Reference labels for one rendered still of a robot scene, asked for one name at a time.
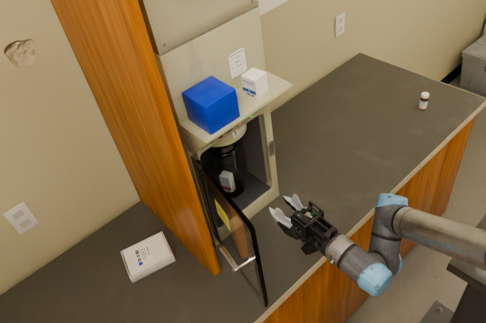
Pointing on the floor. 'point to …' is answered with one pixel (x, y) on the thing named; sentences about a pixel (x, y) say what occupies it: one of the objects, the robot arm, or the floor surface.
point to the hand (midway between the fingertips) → (279, 206)
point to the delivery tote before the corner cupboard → (474, 66)
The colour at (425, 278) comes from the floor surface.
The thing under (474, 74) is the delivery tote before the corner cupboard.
